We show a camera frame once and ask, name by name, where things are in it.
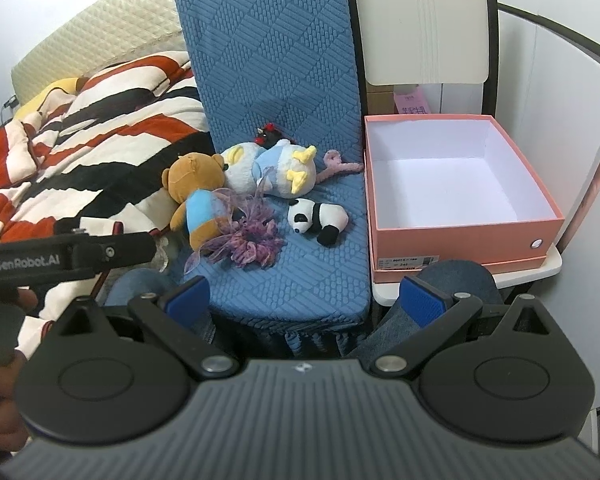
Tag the pink cardboard box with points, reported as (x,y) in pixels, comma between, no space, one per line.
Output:
(430,240)

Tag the brown cardboard box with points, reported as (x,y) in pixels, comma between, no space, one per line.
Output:
(380,100)

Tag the cream quilted headboard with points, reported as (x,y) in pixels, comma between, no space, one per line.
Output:
(105,25)

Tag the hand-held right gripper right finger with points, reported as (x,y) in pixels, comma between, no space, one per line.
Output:
(422,302)

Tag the pink paper tag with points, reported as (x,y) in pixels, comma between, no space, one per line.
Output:
(412,102)

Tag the striped blanket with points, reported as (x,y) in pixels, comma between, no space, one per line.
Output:
(105,125)

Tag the purple ribbon scrunchie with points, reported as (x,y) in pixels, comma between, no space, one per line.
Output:
(255,246)

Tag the panda plush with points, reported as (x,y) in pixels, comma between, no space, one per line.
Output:
(325,215)

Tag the red black toy figure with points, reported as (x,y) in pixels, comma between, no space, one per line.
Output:
(269,135)

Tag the yellow pillow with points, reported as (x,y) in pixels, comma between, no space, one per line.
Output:
(55,90)

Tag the blue white penguin plush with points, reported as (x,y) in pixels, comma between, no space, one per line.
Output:
(275,165)

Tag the blue quilted chair cover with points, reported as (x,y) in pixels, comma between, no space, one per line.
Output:
(270,60)

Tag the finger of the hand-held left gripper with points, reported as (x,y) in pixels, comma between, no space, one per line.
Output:
(120,250)
(95,226)

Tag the pink plush toy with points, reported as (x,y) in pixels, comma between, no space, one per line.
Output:
(347,167)

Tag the brown teddy bear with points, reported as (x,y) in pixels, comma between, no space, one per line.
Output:
(195,175)

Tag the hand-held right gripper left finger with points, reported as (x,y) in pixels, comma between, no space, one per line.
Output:
(187,296)

